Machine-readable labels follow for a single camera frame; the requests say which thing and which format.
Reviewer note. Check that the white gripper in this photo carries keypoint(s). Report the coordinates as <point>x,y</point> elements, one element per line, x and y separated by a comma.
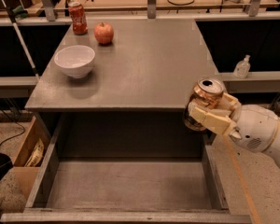
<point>257,127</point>

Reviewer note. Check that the orange soda can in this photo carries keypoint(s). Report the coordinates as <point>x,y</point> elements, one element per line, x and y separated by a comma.
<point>206,92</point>

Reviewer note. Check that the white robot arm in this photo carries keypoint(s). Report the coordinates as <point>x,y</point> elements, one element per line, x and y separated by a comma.
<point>273,150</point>

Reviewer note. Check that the grey cabinet with top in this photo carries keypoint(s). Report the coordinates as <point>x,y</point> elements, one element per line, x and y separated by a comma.
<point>136,93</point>

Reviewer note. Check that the open grey top drawer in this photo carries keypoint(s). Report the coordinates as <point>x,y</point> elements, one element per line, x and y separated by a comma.
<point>126,168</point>

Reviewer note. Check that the red soda can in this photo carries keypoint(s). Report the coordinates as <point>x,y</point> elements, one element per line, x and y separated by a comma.
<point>77,14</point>

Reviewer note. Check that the clear sanitizer bottle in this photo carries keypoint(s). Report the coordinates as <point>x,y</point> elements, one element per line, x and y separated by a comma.
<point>242,68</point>

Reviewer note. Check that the red apple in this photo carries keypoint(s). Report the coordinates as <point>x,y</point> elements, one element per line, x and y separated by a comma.
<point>104,33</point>

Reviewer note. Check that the white bowl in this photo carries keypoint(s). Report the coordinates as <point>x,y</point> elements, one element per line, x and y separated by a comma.
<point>75,61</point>

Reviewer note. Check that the snack bag in box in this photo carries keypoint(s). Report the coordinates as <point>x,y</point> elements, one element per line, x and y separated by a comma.
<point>37,154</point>

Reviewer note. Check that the wooden box on floor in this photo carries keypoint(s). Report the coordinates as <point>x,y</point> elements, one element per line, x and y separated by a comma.
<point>26,175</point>

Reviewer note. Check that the white pole with black grip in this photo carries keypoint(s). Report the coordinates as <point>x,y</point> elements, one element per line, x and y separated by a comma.
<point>18,32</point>

